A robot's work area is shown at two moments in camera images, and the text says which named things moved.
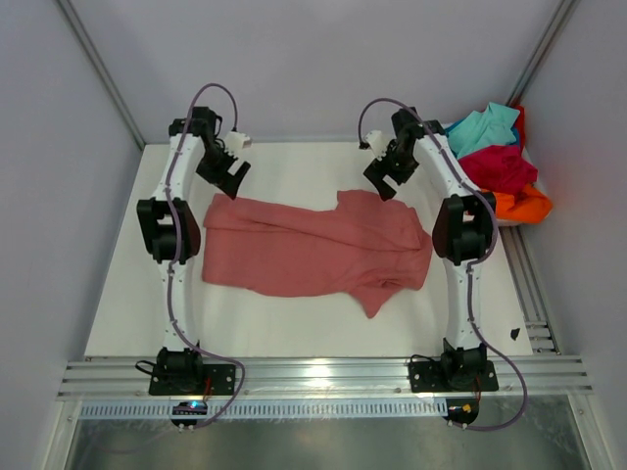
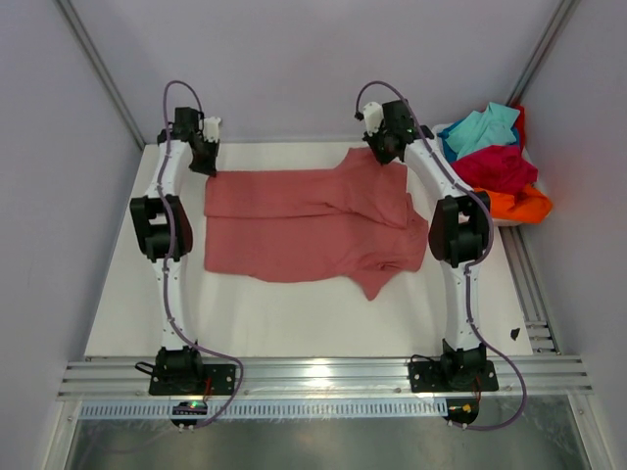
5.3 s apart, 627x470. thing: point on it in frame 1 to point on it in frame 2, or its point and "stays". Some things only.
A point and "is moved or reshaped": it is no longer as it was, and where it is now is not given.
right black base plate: [453, 376] stays
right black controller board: [463, 410] stays
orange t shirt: [529, 206] stays
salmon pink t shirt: [359, 244] is moved or reshaped
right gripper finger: [376, 171] to [386, 152]
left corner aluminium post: [103, 71] stays
